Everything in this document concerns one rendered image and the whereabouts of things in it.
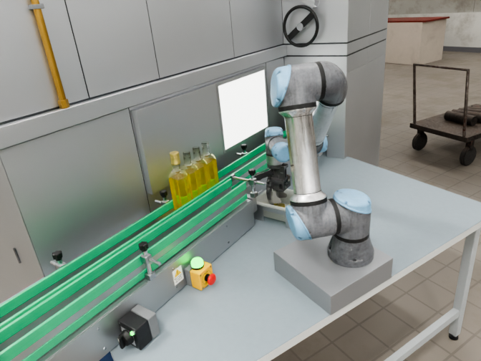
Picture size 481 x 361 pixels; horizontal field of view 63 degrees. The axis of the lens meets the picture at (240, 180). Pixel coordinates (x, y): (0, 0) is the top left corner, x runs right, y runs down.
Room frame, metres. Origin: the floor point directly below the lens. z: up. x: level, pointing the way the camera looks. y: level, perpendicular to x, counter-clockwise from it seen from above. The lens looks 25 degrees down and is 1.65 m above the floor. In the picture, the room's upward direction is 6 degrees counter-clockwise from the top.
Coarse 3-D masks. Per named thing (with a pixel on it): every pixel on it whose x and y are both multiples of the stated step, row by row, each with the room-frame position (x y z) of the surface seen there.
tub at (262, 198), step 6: (264, 192) 1.59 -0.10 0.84; (288, 192) 1.59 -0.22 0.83; (258, 198) 1.55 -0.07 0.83; (264, 198) 1.58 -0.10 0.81; (282, 198) 1.61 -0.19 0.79; (288, 198) 1.59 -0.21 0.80; (258, 204) 1.50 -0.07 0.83; (264, 204) 1.48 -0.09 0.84; (270, 204) 1.47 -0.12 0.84; (282, 210) 1.43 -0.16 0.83
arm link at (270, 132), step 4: (268, 128) 1.54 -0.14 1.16; (272, 128) 1.53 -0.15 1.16; (276, 128) 1.53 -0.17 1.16; (280, 128) 1.52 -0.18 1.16; (268, 132) 1.50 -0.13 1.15; (272, 132) 1.50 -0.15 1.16; (276, 132) 1.50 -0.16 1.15; (280, 132) 1.50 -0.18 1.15; (268, 136) 1.50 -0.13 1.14; (272, 136) 1.49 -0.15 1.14; (280, 136) 1.49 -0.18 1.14; (268, 140) 1.49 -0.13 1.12; (268, 152) 1.51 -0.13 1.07; (272, 156) 1.50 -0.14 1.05
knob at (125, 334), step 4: (124, 332) 0.84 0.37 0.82; (128, 332) 0.84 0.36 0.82; (120, 336) 0.83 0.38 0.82; (124, 336) 0.83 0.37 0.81; (128, 336) 0.84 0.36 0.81; (120, 340) 0.82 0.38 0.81; (124, 340) 0.83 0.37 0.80; (128, 340) 0.83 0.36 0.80; (132, 340) 0.83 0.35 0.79; (120, 344) 0.82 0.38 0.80; (124, 344) 0.83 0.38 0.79; (128, 344) 0.82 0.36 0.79
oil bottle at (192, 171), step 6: (186, 168) 1.37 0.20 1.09; (192, 168) 1.38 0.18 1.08; (192, 174) 1.37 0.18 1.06; (198, 174) 1.40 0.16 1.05; (192, 180) 1.36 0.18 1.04; (198, 180) 1.39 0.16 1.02; (192, 186) 1.36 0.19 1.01; (198, 186) 1.39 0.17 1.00; (192, 192) 1.36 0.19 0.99; (198, 192) 1.38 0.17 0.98; (192, 198) 1.36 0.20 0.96
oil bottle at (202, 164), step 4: (192, 160) 1.44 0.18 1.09; (196, 160) 1.43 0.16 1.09; (200, 160) 1.43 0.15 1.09; (204, 160) 1.44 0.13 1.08; (196, 164) 1.42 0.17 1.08; (200, 164) 1.42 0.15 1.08; (204, 164) 1.43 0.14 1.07; (200, 168) 1.41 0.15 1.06; (204, 168) 1.43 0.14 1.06; (200, 172) 1.41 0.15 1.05; (204, 172) 1.42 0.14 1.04; (208, 172) 1.44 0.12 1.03; (200, 176) 1.41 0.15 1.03; (204, 176) 1.42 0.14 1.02; (208, 176) 1.44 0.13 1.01; (200, 180) 1.41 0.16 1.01; (204, 180) 1.42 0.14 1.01; (208, 180) 1.44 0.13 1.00; (204, 184) 1.42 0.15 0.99; (208, 184) 1.44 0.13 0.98; (204, 188) 1.41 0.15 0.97; (208, 188) 1.43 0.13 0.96
